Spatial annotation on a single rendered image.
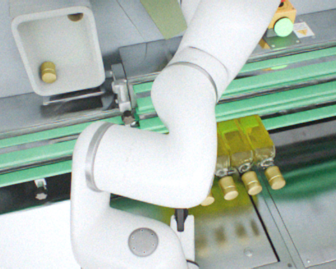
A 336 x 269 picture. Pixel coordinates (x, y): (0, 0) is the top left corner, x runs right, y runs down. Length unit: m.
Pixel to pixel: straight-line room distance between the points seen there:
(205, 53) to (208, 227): 0.61
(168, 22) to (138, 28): 0.12
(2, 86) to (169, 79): 0.74
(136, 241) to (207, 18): 0.29
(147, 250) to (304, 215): 0.73
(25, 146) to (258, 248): 0.61
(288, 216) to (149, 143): 0.75
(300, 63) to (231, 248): 0.48
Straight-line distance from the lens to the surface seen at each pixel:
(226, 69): 0.60
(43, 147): 1.09
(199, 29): 0.58
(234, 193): 1.01
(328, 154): 1.35
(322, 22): 1.26
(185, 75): 0.53
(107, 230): 0.55
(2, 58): 1.15
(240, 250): 1.09
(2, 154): 1.12
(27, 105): 1.18
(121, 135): 0.51
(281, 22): 1.14
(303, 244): 1.16
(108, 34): 1.12
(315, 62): 1.16
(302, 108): 1.27
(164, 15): 1.01
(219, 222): 1.12
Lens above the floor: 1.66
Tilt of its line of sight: 40 degrees down
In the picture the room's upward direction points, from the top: 162 degrees clockwise
